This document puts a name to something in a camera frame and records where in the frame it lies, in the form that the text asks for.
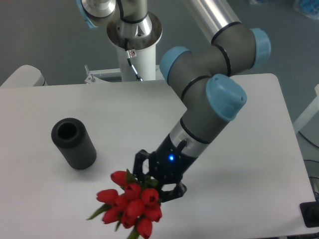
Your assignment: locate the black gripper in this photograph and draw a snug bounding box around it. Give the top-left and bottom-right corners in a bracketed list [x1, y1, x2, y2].
[133, 136, 197, 201]

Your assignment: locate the red tulip bouquet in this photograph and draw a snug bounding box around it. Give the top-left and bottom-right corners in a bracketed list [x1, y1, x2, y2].
[87, 170, 163, 239]

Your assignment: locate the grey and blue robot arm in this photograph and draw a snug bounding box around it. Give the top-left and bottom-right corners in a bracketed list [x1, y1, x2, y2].
[77, 0, 271, 202]

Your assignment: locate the black ribbed cylindrical vase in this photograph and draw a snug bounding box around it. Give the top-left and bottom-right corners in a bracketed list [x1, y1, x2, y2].
[51, 118, 97, 170]

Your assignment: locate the black device at table edge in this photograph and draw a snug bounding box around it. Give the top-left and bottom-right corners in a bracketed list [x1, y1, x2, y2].
[300, 201, 319, 228]

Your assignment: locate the white rounded chair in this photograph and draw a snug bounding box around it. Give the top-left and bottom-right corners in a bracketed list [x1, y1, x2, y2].
[0, 65, 48, 89]

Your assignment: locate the white furniture at right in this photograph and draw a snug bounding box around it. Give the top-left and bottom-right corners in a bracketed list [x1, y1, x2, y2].
[293, 85, 319, 134]

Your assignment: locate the blue plastic bag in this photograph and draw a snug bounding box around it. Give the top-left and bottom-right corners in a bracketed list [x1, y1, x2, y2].
[293, 0, 319, 20]

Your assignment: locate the black cable on pedestal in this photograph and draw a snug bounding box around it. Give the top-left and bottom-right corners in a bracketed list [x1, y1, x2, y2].
[124, 37, 144, 82]

